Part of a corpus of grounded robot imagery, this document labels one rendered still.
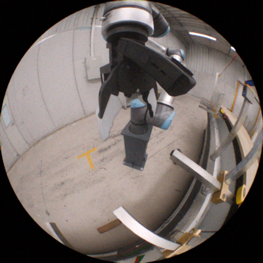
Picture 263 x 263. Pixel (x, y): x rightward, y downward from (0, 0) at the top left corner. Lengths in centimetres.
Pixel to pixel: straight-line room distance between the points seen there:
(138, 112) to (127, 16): 52
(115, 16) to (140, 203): 118
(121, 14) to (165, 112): 49
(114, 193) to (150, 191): 45
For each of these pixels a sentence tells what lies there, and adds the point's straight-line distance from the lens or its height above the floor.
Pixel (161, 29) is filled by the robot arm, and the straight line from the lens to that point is 30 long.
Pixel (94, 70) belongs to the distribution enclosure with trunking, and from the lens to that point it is 220.
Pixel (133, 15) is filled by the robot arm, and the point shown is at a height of 116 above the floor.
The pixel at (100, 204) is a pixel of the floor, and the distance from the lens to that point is 112.
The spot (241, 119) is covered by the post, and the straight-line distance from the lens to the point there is 55.
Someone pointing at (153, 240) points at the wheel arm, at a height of 82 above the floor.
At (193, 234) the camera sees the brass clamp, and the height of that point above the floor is 82.
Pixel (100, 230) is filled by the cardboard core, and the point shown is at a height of 8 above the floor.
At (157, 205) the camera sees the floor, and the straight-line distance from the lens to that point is 110.
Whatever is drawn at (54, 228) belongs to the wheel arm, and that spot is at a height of 85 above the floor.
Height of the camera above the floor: 105
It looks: 41 degrees down
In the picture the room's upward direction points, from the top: straight up
